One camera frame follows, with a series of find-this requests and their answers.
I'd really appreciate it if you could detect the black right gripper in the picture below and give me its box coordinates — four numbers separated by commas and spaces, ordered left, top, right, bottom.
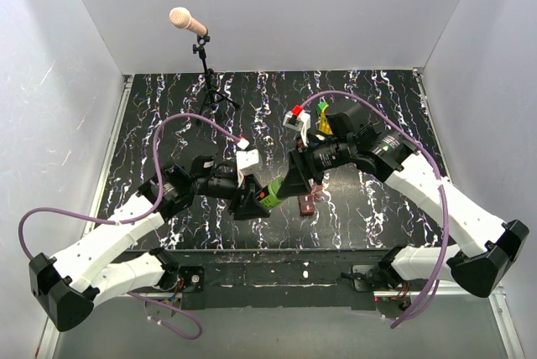
275, 134, 354, 199

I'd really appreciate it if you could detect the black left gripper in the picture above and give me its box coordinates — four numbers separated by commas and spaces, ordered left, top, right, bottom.
192, 169, 271, 219

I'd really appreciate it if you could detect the green lidded pill bottle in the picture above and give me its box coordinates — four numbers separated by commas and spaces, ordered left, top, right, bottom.
256, 178, 284, 211

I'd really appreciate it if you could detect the brown weekly pill organizer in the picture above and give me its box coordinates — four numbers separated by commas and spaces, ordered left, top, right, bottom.
298, 185, 324, 216

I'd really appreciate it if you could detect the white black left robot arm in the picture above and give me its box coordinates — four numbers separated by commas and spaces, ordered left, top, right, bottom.
29, 149, 269, 332

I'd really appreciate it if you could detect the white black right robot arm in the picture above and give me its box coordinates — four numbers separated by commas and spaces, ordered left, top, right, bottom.
277, 101, 529, 298

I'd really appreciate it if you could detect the yellow toy brick block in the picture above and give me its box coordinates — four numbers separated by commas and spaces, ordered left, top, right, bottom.
318, 111, 333, 135

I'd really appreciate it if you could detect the green toy brick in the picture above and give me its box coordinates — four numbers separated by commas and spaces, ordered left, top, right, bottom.
316, 101, 328, 115

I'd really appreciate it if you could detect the black microphone tripod stand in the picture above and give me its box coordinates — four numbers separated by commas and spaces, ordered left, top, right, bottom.
192, 34, 241, 116

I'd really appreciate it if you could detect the pink foam microphone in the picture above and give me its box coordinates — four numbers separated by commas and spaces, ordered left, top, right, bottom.
169, 7, 208, 37

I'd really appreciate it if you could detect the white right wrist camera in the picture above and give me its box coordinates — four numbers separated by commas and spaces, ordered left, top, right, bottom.
283, 105, 310, 146

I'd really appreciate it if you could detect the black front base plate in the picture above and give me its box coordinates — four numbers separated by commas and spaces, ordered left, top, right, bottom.
129, 248, 425, 312

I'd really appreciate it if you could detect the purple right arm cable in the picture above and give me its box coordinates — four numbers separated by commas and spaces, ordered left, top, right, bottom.
300, 90, 452, 330

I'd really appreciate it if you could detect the aluminium frame rail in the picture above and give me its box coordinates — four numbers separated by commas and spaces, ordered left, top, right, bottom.
34, 75, 133, 358

